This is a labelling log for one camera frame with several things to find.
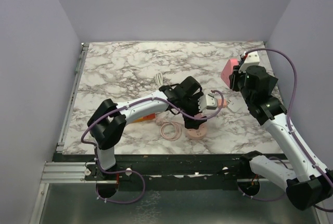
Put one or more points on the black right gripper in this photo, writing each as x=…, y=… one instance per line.
x=235, y=76

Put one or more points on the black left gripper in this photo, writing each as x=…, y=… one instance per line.
x=193, y=124

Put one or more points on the pink triangular power strip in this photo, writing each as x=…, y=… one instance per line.
x=228, y=70

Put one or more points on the round pink power strip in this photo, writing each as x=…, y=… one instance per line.
x=197, y=134

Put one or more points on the orange power strip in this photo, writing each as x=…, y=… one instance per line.
x=140, y=119

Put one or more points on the pink cube socket adapter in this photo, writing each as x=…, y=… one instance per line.
x=200, y=116

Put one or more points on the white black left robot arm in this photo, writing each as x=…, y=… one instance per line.
x=107, y=123

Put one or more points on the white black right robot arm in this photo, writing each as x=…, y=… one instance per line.
x=309, y=181

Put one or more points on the white usb charger plug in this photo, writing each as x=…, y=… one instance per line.
x=234, y=106

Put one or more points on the small pink charger adapter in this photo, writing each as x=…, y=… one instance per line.
x=222, y=103

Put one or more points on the black flat box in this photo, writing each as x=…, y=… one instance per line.
x=272, y=81

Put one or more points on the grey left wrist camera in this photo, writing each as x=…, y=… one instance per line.
x=208, y=102

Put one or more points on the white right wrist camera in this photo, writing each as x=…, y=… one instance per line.
x=247, y=60

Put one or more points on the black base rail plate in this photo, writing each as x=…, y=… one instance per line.
x=156, y=172

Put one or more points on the aluminium frame rail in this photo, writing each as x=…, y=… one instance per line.
x=126, y=71

